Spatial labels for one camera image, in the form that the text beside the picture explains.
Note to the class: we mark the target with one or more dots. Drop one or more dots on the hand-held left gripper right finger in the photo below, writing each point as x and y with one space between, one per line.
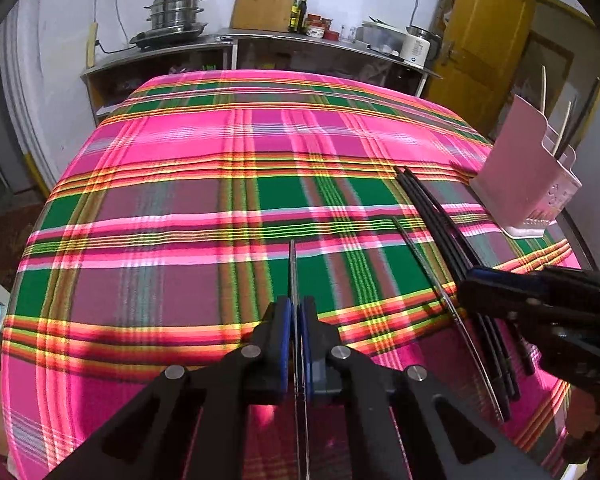
305 350

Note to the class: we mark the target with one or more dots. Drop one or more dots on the flat red tin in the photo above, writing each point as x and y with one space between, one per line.
332 35

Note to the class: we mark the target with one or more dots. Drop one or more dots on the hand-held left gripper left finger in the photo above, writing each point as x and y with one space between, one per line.
282 345

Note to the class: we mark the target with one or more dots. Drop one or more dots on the white electric kettle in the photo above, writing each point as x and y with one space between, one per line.
414 50

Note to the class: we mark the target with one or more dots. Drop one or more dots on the steel steamer pot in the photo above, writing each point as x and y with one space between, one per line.
175 12

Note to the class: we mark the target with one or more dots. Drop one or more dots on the silver metal chopstick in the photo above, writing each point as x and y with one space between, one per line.
421 260
293 270

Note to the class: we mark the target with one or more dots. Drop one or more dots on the red lid sauce jar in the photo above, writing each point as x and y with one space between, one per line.
315 27

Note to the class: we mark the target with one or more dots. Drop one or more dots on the black induction cooker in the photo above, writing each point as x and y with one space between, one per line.
165 39

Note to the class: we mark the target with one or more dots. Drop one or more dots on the steel kitchen counter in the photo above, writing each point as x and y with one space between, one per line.
300 40

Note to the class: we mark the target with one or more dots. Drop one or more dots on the cream power strip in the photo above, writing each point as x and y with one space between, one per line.
91 45

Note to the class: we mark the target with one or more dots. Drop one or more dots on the pink plastic utensil holder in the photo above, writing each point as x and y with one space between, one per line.
515 175

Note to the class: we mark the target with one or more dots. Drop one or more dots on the grey plastic container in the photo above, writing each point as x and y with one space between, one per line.
380 37

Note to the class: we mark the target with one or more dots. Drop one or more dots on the dark oil bottle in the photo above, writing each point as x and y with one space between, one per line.
303 14
294 15

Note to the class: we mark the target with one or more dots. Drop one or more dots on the grey metal cabinet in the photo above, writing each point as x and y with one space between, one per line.
597 145

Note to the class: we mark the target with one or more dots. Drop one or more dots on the small red lid jar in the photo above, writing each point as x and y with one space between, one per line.
326 23

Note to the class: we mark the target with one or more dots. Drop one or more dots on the pink plaid tablecloth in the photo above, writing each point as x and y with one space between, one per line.
180 210

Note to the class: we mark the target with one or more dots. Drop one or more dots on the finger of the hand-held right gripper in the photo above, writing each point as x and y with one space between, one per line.
570 280
485 297

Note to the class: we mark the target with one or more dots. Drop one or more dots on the yellow wooden door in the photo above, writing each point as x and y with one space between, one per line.
480 35

